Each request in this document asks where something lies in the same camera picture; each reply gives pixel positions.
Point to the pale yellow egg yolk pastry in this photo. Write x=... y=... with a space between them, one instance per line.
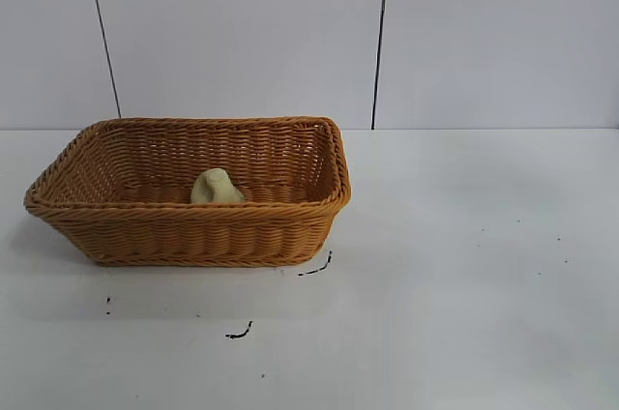
x=215 y=190

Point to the brown woven wicker basket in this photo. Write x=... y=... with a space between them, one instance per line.
x=193 y=231

